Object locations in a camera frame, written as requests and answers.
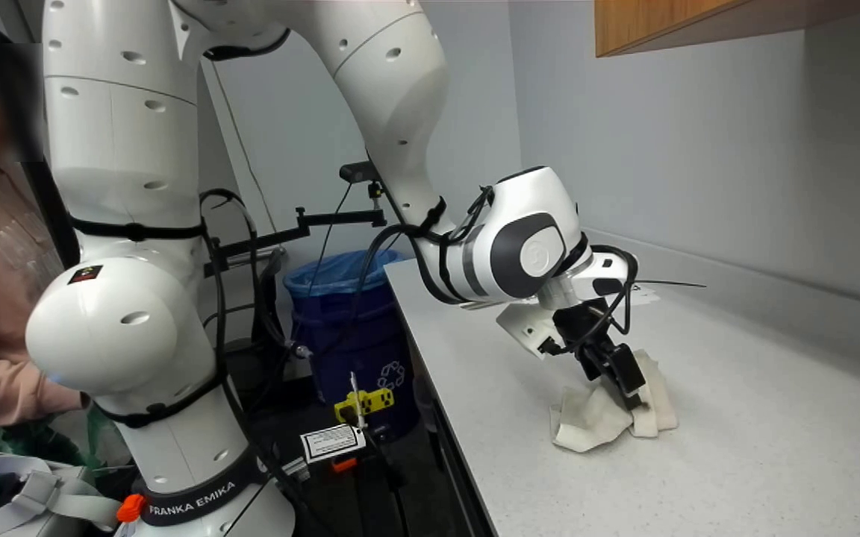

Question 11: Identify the white label tag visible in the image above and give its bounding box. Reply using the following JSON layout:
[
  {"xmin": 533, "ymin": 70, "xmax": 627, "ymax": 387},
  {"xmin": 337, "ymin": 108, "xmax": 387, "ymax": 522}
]
[{"xmin": 301, "ymin": 422, "xmax": 367, "ymax": 464}]

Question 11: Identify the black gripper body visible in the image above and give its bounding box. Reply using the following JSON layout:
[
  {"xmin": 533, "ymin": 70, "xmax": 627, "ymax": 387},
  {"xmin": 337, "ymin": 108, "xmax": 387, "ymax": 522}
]
[{"xmin": 554, "ymin": 299, "xmax": 645, "ymax": 400}]

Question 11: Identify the white towel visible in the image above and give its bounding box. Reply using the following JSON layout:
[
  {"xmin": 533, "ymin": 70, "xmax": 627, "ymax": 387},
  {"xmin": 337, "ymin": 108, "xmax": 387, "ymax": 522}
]
[{"xmin": 554, "ymin": 352, "xmax": 682, "ymax": 454}]

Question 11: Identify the white paper sheet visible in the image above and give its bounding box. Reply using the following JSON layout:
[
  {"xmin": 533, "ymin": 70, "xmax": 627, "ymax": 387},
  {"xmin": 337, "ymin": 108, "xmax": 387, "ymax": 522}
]
[{"xmin": 634, "ymin": 285, "xmax": 660, "ymax": 306}]

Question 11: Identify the black camera on stand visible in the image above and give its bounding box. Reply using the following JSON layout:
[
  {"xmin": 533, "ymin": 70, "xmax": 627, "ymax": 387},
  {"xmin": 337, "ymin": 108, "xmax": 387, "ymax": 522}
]
[{"xmin": 204, "ymin": 161, "xmax": 387, "ymax": 276}]

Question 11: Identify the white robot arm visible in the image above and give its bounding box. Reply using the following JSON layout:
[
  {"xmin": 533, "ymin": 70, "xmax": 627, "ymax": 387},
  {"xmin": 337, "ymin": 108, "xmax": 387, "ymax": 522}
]
[{"xmin": 24, "ymin": 0, "xmax": 645, "ymax": 537}]

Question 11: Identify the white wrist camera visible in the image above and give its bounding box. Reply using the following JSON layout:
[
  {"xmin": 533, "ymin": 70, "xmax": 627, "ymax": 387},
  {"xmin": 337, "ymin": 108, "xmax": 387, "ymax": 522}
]
[{"xmin": 497, "ymin": 303, "xmax": 564, "ymax": 354}]

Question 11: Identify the blue trash bin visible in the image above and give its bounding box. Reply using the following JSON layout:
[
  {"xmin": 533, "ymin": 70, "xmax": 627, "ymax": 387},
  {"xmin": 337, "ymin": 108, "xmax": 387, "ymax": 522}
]
[{"xmin": 284, "ymin": 249, "xmax": 419, "ymax": 439}]

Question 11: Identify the wooden wall cabinet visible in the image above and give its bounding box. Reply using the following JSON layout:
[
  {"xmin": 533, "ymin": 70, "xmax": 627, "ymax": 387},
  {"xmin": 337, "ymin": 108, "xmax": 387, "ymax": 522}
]
[{"xmin": 596, "ymin": 0, "xmax": 860, "ymax": 57}]

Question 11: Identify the yellow clamp tool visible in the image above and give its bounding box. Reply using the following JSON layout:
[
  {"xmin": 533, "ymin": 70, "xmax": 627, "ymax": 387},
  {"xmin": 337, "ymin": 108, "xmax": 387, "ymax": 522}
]
[{"xmin": 336, "ymin": 382, "xmax": 394, "ymax": 427}]

